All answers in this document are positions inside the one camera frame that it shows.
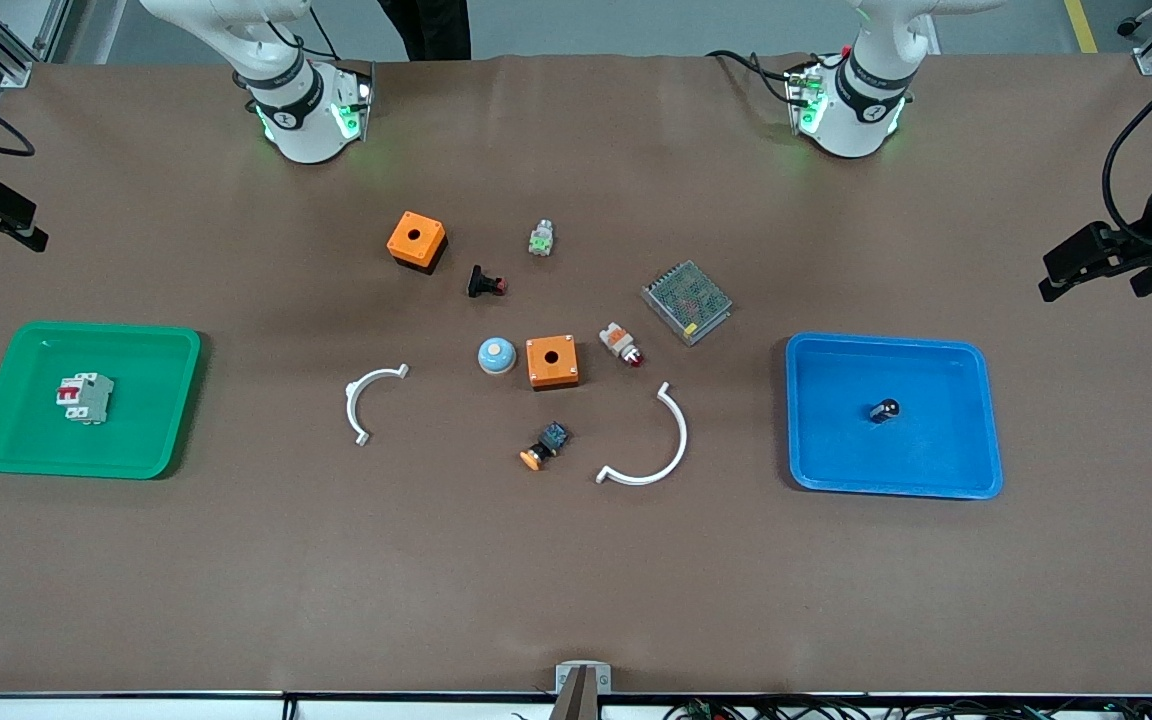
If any white red circuit breaker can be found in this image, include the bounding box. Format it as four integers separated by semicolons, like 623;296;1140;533
56;371;116;426

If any green plastic tray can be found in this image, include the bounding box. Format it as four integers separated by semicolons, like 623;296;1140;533
0;320;203;481

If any blue plastic tray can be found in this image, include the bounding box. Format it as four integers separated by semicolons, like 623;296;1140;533
785;331;1004;501

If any orange button box black base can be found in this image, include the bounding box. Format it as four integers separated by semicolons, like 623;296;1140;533
385;210;449;276

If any metal mesh power supply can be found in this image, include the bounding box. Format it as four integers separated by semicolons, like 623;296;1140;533
640;260;735;348

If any person in black trousers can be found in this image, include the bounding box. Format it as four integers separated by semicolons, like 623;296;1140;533
381;0;472;61

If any red indicator lamp orange body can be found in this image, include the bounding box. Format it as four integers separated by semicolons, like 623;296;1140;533
598;321;645;369

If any orange mushroom button blue body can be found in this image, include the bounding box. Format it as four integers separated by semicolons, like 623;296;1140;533
519;421;571;472

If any black base cable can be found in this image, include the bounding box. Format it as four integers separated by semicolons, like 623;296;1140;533
706;48;852;106

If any small white curved bracket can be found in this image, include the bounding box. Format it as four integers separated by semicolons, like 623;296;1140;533
343;363;410;447

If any large white curved bracket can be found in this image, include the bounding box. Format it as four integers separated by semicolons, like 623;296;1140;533
595;381;689;488

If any black cable bundle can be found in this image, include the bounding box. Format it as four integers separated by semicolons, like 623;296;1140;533
666;695;1152;720

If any grey metal mount bracket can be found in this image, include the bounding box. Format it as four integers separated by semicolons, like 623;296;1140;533
554;660;613;696

